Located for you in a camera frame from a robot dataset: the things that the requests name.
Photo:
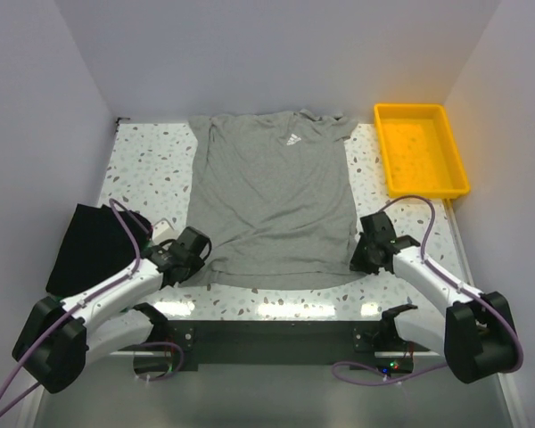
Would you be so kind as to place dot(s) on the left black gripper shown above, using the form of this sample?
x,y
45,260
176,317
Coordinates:
x,y
195,265

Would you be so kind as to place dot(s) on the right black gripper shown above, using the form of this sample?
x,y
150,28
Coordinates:
x,y
358,264

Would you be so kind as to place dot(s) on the grey t shirt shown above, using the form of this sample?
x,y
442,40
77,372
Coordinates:
x,y
273,194

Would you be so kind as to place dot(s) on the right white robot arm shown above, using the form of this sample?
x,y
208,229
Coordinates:
x,y
474,331

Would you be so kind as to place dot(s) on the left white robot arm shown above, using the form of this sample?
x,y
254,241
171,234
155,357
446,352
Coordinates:
x,y
61,337

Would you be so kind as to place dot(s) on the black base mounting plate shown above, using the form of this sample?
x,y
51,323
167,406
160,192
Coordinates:
x,y
192,344

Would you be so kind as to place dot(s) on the yellow plastic bin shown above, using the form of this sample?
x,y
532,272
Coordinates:
x,y
420,154

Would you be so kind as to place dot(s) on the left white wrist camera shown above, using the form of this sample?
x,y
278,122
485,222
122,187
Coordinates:
x,y
162,230

